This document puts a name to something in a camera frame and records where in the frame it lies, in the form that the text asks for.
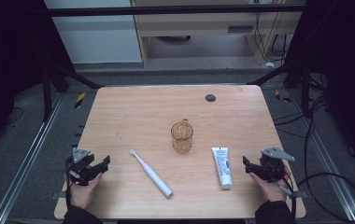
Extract clear amber cup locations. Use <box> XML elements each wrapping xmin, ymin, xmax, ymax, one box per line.
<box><xmin>170</xmin><ymin>119</ymin><xmax>194</xmax><ymax>154</ymax></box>

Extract grey tape piece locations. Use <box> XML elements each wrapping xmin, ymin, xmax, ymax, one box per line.
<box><xmin>50</xmin><ymin>190</ymin><xmax>66</xmax><ymax>201</ymax></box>
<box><xmin>289</xmin><ymin>189</ymin><xmax>309</xmax><ymax>200</ymax></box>

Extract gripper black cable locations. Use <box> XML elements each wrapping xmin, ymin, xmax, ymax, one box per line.
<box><xmin>64</xmin><ymin>174</ymin><xmax>74</xmax><ymax>210</ymax></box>
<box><xmin>282</xmin><ymin>172</ymin><xmax>298</xmax><ymax>220</ymax></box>

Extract white cabinet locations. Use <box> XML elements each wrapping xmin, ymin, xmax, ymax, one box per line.
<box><xmin>43</xmin><ymin>0</ymin><xmax>143</xmax><ymax>65</ymax></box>

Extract white toothpaste tube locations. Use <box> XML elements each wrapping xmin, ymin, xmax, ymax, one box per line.
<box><xmin>210</xmin><ymin>147</ymin><xmax>234</xmax><ymax>190</ymax></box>

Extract thin black floor cable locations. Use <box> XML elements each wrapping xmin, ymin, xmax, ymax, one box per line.
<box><xmin>5</xmin><ymin>106</ymin><xmax>25</xmax><ymax>126</ymax></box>

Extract yellow black striped tape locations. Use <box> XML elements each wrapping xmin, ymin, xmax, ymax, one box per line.
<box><xmin>274</xmin><ymin>89</ymin><xmax>292</xmax><ymax>104</ymax></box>
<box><xmin>74</xmin><ymin>91</ymin><xmax>87</xmax><ymax>109</ymax></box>

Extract person's right hand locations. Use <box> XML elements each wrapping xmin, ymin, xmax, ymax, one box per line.
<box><xmin>248</xmin><ymin>164</ymin><xmax>292</xmax><ymax>203</ymax></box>

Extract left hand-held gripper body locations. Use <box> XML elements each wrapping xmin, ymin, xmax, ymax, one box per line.
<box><xmin>65</xmin><ymin>147</ymin><xmax>105</xmax><ymax>187</ymax></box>

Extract aluminium floor rail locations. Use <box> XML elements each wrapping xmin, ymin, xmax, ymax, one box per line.
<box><xmin>287</xmin><ymin>89</ymin><xmax>355</xmax><ymax>224</ymax></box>
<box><xmin>0</xmin><ymin>92</ymin><xmax>65</xmax><ymax>224</ymax></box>

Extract light wooden desk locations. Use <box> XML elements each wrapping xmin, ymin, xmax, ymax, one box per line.
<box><xmin>130</xmin><ymin>0</ymin><xmax>306</xmax><ymax>67</ymax></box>

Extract black horizontal metal bar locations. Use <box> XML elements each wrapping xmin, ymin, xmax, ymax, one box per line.
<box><xmin>46</xmin><ymin>4</ymin><xmax>307</xmax><ymax>18</ymax></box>

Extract black looped floor cable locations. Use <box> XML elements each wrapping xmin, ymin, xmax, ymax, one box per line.
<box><xmin>273</xmin><ymin>94</ymin><xmax>355</xmax><ymax>224</ymax></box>

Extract dark curtain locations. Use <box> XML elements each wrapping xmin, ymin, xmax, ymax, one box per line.
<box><xmin>0</xmin><ymin>0</ymin><xmax>76</xmax><ymax>158</ymax></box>
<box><xmin>284</xmin><ymin>0</ymin><xmax>355</xmax><ymax>174</ymax></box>

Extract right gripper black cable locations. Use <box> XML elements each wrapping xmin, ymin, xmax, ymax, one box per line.
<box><xmin>282</xmin><ymin>172</ymin><xmax>298</xmax><ymax>220</ymax></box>

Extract grey cable plug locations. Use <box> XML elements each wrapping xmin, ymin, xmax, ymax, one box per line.
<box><xmin>277</xmin><ymin>185</ymin><xmax>293</xmax><ymax>196</ymax></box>

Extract person's left hand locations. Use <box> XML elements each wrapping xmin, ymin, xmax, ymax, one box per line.
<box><xmin>67</xmin><ymin>172</ymin><xmax>104</xmax><ymax>211</ymax></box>

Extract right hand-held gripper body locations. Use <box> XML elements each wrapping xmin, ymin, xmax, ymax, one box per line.
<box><xmin>253</xmin><ymin>146</ymin><xmax>296</xmax><ymax>184</ymax></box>

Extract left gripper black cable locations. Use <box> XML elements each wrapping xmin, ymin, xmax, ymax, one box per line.
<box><xmin>64</xmin><ymin>174</ymin><xmax>74</xmax><ymax>210</ymax></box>

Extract black hanging cables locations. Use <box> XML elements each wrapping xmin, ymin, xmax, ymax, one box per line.
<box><xmin>252</xmin><ymin>12</ymin><xmax>288</xmax><ymax>63</ymax></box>

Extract white electric toothbrush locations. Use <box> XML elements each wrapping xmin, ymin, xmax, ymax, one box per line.
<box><xmin>129</xmin><ymin>148</ymin><xmax>174</xmax><ymax>199</ymax></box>

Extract black metal stand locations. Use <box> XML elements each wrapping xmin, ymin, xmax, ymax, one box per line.
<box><xmin>247</xmin><ymin>57</ymin><xmax>312</xmax><ymax>117</ymax></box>
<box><xmin>40</xmin><ymin>60</ymin><xmax>105</xmax><ymax>123</ymax></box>

